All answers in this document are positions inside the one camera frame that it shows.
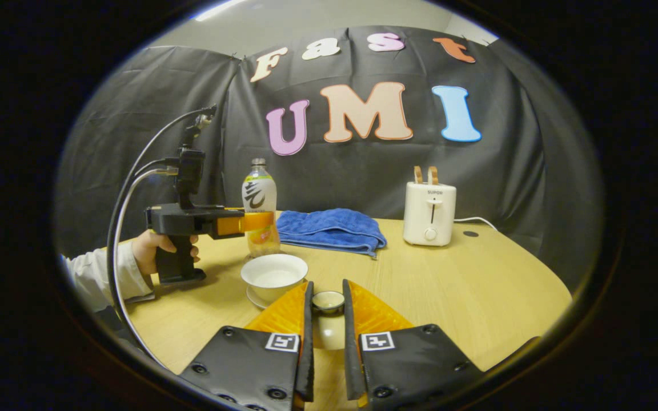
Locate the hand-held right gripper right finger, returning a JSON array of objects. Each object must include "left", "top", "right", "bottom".
[{"left": 342, "top": 279, "right": 485, "bottom": 409}]

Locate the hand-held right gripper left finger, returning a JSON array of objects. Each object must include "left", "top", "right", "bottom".
[{"left": 178, "top": 281, "right": 315, "bottom": 411}]

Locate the clear water bottle orange label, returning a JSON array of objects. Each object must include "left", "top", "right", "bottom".
[{"left": 242, "top": 158, "right": 281, "bottom": 257}]

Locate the white ceramic teacup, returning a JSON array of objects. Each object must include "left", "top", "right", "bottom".
[{"left": 240, "top": 253, "right": 309, "bottom": 303}]

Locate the white ceramic saucer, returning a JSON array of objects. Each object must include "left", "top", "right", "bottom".
[{"left": 246, "top": 285, "right": 275, "bottom": 310}]

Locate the blue folded towel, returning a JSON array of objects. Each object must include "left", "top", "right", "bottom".
[{"left": 276, "top": 208, "right": 388, "bottom": 259}]

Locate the white toaster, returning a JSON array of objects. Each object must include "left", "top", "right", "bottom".
[{"left": 403, "top": 182, "right": 457, "bottom": 247}]

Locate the black backdrop cloth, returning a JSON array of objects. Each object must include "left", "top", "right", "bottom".
[{"left": 55, "top": 26, "right": 604, "bottom": 292}]

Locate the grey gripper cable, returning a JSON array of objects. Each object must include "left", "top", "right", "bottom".
[{"left": 112, "top": 167, "right": 180, "bottom": 372}]

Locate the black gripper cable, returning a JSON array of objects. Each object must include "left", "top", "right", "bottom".
[{"left": 105, "top": 104, "right": 216, "bottom": 320}]

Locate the white toaster power cable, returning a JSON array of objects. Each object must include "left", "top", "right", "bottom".
[{"left": 455, "top": 216, "right": 499, "bottom": 232}]

